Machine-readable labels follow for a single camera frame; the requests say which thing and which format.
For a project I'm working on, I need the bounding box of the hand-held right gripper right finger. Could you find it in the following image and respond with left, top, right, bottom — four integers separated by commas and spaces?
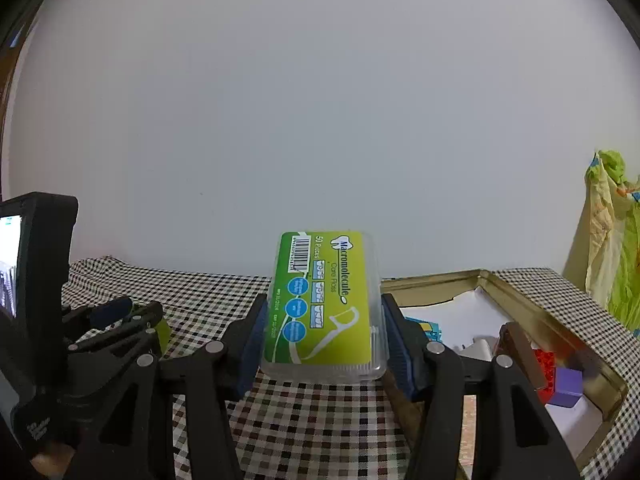
381, 292, 583, 480

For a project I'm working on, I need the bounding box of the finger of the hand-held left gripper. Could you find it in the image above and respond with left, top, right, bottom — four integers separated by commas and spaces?
61, 296, 135, 342
67, 302, 166, 362

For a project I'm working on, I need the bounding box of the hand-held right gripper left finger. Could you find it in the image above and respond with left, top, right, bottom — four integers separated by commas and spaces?
65, 292, 268, 480

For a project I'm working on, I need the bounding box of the blue toy block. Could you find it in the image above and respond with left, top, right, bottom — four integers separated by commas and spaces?
404, 316, 445, 345

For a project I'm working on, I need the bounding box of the green label floss box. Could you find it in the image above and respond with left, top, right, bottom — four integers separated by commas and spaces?
257, 230, 391, 385

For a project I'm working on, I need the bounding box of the white plastic box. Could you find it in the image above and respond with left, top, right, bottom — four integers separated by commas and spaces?
452, 336, 497, 362

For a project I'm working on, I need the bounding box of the red toy block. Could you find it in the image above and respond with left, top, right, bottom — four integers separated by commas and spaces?
531, 349, 560, 406

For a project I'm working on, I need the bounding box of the purple toy block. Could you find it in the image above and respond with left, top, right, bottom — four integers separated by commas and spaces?
549, 367, 586, 410

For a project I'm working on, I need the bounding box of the gold metal tin tray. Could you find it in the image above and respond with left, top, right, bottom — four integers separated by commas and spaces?
380, 269, 630, 480

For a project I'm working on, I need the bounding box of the small green packet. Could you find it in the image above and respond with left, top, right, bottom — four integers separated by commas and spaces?
154, 317, 172, 357

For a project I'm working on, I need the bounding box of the white paper liner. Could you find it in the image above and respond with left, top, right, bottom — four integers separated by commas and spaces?
402, 287, 607, 456

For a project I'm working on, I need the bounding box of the checked tablecloth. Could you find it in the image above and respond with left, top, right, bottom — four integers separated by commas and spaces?
62, 256, 640, 480

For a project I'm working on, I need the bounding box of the green printed cloth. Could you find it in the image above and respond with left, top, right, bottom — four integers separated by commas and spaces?
562, 149, 640, 335

